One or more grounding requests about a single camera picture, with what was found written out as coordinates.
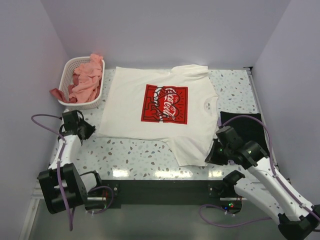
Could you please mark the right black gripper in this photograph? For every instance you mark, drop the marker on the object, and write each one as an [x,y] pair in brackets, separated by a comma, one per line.
[212,157]

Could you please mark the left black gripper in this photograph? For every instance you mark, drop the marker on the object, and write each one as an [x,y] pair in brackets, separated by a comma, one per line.
[90,129]

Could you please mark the white t-shirt red print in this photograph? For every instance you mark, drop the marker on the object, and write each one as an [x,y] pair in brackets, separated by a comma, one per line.
[177,107]

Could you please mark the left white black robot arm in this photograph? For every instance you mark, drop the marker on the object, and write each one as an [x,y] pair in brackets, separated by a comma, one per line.
[62,173]

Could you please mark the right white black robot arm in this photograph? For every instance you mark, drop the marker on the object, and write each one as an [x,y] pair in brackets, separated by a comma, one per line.
[262,184]

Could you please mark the folded lavender t-shirt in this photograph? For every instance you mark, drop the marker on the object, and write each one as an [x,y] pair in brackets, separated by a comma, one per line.
[219,124]

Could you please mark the folded black t-shirt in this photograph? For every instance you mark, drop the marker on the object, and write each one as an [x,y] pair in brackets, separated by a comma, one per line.
[247,128]

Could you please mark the pink crumpled t-shirt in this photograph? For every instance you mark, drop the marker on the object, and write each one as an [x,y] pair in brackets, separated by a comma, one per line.
[86,81]

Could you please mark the white plastic laundry basket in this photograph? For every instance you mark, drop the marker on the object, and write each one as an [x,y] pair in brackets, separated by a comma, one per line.
[67,79]

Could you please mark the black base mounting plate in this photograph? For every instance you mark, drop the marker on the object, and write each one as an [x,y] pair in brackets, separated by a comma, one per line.
[165,192]

